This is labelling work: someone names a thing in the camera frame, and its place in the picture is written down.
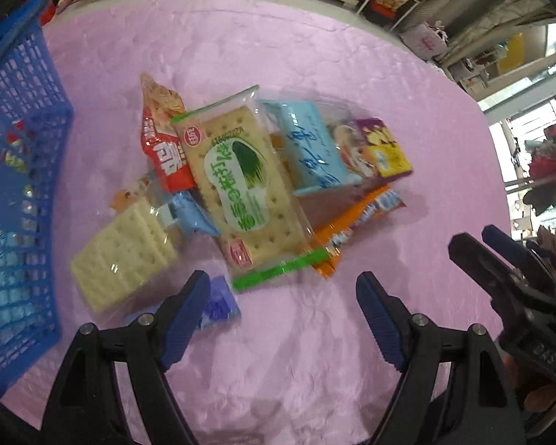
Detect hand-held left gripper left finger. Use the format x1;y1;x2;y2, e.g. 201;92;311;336
39;269;211;445

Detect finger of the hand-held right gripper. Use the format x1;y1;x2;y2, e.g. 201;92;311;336
449;233;556;317
482;225;556;289

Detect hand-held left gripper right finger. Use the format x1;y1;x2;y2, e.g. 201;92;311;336
356;271;526;445

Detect blue gum packet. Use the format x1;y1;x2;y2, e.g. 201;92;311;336
201;276;242;331

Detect clear white cracker packet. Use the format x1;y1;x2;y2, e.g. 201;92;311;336
69;174;186;313

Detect orange snack packet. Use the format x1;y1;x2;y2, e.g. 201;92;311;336
306;185;407;279

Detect small light blue packet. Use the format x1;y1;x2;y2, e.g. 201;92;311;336
167;190;221;237

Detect purple yellow snack packet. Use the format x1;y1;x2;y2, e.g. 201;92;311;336
329;116;413;181

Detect green striped cracker packet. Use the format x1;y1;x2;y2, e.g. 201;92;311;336
171;84;332;293

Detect red snack packet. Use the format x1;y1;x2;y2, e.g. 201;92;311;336
140;73;198;193

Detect light blue snack packet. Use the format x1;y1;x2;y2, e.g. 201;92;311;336
257;99;367;195

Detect blue plastic mesh basket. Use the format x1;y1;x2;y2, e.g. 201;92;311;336
0;0;76;397

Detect person's right hand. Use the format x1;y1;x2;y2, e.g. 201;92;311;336
506;356;556;414

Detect red artificial flowers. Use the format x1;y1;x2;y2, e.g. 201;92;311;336
523;121;556;216

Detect pink bag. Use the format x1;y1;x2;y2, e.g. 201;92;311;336
401;21;448;61

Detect pink quilted blanket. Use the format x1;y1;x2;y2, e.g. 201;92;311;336
0;0;515;445

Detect red bag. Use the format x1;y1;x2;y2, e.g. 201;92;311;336
37;0;59;27

